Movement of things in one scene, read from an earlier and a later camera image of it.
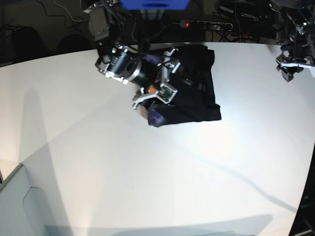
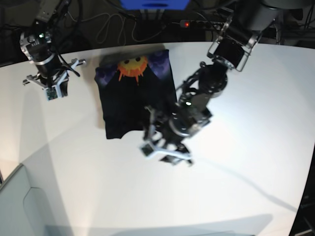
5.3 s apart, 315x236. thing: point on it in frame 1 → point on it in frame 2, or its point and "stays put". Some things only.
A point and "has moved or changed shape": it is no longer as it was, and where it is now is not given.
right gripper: (294, 63) → (164, 136)
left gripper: (150, 76) → (52, 77)
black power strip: (206, 25) stays put
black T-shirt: (195, 100) has moved or changed shape
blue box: (154, 5) stays put
